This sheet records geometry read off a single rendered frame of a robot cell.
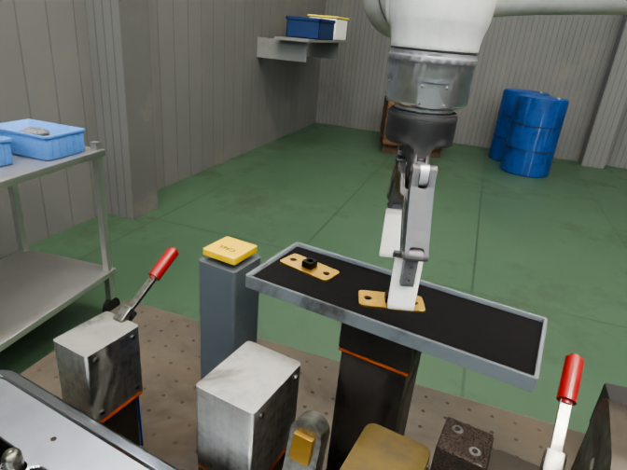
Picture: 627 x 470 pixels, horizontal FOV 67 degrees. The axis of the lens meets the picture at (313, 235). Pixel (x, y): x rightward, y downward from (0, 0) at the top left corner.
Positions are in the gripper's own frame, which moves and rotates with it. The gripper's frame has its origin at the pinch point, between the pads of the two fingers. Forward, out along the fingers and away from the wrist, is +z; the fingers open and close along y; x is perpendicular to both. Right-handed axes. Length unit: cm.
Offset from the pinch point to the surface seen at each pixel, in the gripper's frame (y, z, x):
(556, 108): -536, 36, 246
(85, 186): -274, 93, -189
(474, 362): 10.8, 4.4, 8.1
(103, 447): 13.3, 20.3, -33.0
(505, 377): 12.2, 4.9, 11.1
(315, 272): -5.3, 4.1, -10.1
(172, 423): -20, 50, -37
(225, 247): -10.9, 4.3, -24.2
